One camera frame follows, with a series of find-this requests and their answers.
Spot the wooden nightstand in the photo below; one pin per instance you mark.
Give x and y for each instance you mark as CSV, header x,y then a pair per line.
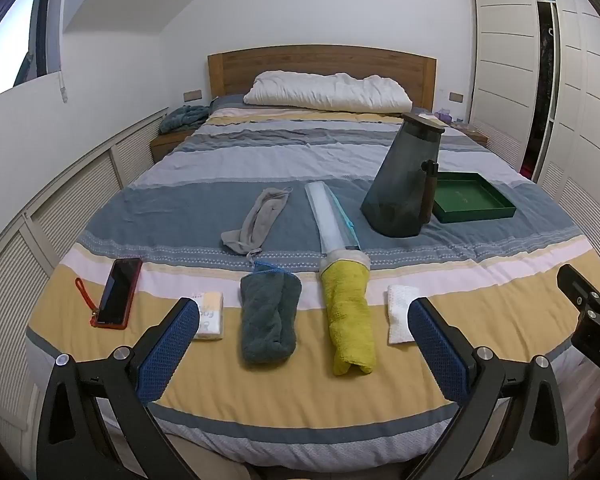
x,y
165,146
476,136

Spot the teal knitted blanket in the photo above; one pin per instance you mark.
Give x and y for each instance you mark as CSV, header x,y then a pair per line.
x,y
182,116

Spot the purple tissue box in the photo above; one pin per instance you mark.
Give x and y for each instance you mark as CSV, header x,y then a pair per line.
x,y
443,116

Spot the white pillow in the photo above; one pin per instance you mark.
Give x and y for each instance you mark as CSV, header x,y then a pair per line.
x,y
325,91

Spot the light grey cloth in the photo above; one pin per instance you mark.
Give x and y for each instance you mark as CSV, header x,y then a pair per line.
x,y
257,220

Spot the white waffle cloth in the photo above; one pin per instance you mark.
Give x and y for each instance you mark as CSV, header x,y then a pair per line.
x,y
399,315

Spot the bed with striped bedspread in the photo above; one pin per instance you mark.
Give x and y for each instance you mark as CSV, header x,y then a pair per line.
x,y
280,385

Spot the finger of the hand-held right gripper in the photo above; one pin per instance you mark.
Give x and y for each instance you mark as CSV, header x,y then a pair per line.
x,y
577,287

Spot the smartphone in red case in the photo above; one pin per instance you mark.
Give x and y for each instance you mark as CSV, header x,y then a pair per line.
x,y
117,292

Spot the dark grey towel blue edge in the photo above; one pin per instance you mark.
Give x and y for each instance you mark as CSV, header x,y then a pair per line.
x,y
267,320

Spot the green tray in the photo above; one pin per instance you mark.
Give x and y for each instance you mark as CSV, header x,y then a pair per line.
x,y
472,195

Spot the white wardrobe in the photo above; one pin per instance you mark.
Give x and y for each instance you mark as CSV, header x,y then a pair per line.
x,y
505,60

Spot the yellow towel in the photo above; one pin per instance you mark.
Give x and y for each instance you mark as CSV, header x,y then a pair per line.
x,y
347,320

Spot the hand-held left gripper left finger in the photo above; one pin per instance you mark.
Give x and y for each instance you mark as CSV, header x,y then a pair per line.
x,y
172,345

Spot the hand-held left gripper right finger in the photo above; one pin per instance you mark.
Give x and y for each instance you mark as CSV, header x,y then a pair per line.
x,y
435,345

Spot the dark smoked pitcher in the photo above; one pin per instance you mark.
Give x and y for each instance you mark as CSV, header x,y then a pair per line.
x,y
400,185

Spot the wall socket plate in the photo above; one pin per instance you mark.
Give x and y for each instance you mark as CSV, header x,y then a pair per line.
x,y
456,97
192,95

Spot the wooden headboard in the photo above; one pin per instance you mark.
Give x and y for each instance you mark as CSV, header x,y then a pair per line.
x,y
320,60

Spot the white yellow tissue packet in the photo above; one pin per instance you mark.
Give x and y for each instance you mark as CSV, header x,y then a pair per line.
x,y
211,315

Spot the white louvered wall cabinet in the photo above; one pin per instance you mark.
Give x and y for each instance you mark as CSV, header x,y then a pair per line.
x,y
70,200

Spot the red cloth in wardrobe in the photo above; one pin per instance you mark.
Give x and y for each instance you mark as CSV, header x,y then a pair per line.
x,y
527,170

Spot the window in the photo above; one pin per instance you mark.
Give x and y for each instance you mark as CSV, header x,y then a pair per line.
x,y
10,35

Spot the blue grey pillow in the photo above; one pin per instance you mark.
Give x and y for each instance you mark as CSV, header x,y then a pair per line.
x,y
227,102

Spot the clear plastic bag roll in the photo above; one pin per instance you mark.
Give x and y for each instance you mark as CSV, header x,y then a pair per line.
x,y
327,220

